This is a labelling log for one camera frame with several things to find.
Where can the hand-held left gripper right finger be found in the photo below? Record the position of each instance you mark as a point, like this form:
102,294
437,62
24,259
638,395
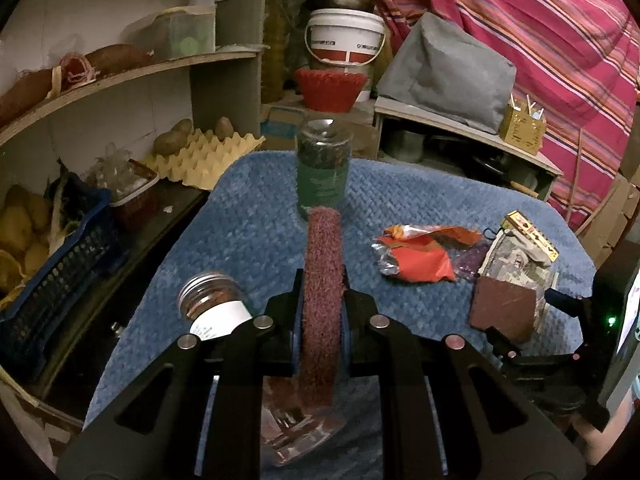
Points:
360,325

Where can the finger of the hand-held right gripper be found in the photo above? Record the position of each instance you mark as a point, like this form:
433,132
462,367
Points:
570,305
505,347

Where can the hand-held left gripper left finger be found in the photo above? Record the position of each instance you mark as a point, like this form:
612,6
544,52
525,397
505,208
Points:
280,325

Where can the maroon scouring pad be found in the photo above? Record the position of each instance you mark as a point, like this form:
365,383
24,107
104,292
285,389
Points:
322,285

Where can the person's right hand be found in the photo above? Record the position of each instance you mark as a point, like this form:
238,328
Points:
620,435

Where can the small yellow printed box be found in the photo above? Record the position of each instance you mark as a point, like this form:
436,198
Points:
530,235

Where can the orange foil wrapper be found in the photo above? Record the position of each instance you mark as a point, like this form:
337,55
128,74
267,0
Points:
420,260

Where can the blue fluffy blanket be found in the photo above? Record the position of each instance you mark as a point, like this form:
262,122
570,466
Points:
240,240

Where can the stack of cardboard boxes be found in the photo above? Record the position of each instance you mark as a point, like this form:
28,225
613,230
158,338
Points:
615,210

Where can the green glass jar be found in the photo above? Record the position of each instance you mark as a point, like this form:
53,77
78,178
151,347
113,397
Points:
322,175

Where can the yellow egg tray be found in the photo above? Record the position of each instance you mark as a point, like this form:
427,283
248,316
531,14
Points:
210,160

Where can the yellow wooden utensil holder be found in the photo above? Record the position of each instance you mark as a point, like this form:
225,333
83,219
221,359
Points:
522,130

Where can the low cardboard box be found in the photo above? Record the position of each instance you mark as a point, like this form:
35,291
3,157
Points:
280,125

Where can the small potato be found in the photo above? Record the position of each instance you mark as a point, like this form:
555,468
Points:
225,127

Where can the grey side cabinet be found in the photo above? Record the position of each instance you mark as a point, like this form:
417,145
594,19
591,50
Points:
450,130

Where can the large potato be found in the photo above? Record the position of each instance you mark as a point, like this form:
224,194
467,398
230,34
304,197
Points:
172,137

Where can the blue plastic crate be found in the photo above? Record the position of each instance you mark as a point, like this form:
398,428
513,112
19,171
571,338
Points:
65,280

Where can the red plastic basket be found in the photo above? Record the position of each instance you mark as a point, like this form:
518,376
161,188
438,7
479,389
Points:
330,90

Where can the grey fabric cover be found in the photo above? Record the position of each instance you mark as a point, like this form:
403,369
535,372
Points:
445,75

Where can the wooden shelf unit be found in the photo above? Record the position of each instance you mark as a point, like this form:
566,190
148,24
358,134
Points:
125,110

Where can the red striped hanging cloth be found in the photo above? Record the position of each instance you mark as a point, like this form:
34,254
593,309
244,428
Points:
525,35

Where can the pile of potatoes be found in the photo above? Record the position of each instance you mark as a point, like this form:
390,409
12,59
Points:
22,230

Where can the yellow oil jug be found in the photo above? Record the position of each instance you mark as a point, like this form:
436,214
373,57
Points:
280,50

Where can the white plastic bucket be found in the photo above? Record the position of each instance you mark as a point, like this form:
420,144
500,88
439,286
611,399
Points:
345,35

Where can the clear plastic container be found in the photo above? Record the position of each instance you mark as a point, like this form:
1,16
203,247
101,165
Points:
175,30

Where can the long sweet potato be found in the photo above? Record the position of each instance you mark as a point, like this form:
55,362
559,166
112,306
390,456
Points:
25,95

